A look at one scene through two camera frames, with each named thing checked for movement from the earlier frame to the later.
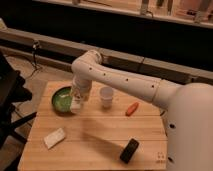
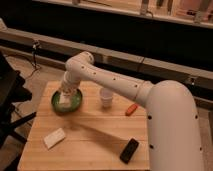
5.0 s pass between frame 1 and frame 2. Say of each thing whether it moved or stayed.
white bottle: moved
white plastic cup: stayed
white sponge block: stayed
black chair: stayed
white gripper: moved
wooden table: stayed
